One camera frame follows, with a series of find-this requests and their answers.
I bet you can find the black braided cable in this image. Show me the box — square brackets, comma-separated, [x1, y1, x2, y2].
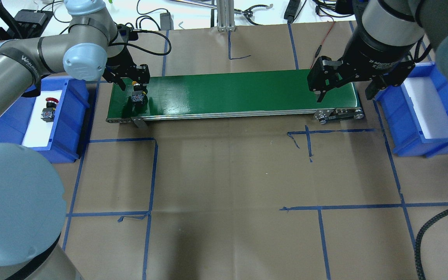
[414, 201, 448, 280]

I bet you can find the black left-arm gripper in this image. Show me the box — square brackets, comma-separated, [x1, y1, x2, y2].
[103, 37, 151, 95]

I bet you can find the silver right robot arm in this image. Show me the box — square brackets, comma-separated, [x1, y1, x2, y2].
[307, 0, 448, 102]

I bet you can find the green conveyor belt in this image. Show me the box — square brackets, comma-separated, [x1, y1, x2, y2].
[105, 69, 365, 126]

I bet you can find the white foam pad bin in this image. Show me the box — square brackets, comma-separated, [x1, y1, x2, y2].
[403, 77, 448, 139]
[22, 89, 63, 148]

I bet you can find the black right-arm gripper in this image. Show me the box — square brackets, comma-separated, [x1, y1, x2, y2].
[306, 27, 416, 103]

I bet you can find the red push button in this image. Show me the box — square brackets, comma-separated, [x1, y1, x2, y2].
[41, 97, 59, 123]

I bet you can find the white foam pad left bin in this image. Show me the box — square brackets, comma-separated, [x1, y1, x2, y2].
[22, 89, 63, 148]

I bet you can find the black power adapter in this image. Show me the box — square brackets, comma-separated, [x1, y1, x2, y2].
[159, 11, 174, 30]

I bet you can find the blue right storage bin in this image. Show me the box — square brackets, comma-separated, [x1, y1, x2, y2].
[375, 62, 448, 158]

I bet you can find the yellow push button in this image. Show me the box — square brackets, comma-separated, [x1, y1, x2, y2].
[131, 81, 147, 107]

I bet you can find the aluminium frame post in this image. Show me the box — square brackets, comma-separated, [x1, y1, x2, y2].
[216, 0, 235, 32]

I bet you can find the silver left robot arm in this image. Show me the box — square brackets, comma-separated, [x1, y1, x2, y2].
[0, 0, 150, 280]

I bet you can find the white foam pad right bin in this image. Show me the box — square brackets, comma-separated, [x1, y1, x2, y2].
[403, 77, 448, 139]

